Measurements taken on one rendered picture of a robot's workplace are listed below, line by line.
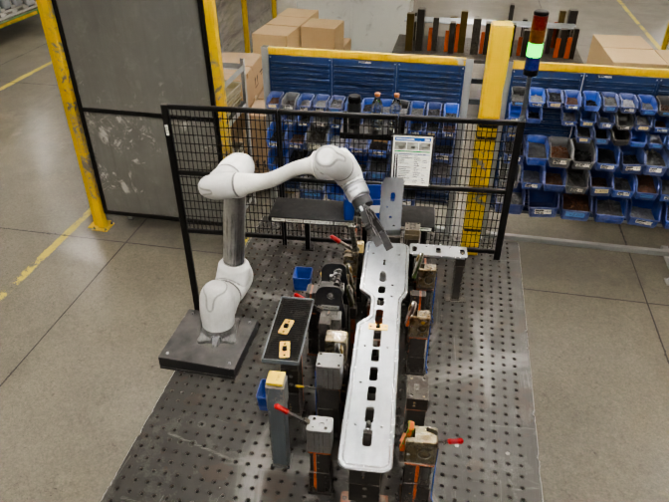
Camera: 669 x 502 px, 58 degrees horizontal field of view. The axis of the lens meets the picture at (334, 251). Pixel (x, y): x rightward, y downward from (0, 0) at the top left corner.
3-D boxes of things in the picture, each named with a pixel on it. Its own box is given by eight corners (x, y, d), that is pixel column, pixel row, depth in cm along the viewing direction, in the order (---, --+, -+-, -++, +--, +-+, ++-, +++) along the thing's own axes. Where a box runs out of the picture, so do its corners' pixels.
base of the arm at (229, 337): (195, 349, 281) (193, 340, 278) (203, 319, 300) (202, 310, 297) (234, 350, 281) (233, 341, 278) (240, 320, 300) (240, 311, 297)
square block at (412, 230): (415, 286, 331) (420, 230, 311) (400, 285, 332) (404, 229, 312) (415, 277, 338) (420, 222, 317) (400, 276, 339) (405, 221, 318)
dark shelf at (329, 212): (434, 232, 321) (435, 227, 319) (268, 221, 330) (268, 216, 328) (434, 211, 339) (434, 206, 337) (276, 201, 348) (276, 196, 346)
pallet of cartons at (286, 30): (327, 135, 671) (326, 39, 612) (258, 128, 687) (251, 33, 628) (350, 98, 767) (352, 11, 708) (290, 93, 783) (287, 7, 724)
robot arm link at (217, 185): (227, 175, 242) (240, 161, 253) (188, 179, 248) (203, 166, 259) (237, 204, 248) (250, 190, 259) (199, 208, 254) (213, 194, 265)
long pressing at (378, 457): (400, 475, 200) (400, 472, 199) (333, 467, 202) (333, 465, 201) (409, 244, 313) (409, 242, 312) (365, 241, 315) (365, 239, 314)
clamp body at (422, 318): (427, 379, 274) (434, 321, 255) (400, 376, 276) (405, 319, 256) (427, 365, 282) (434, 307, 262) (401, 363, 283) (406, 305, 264)
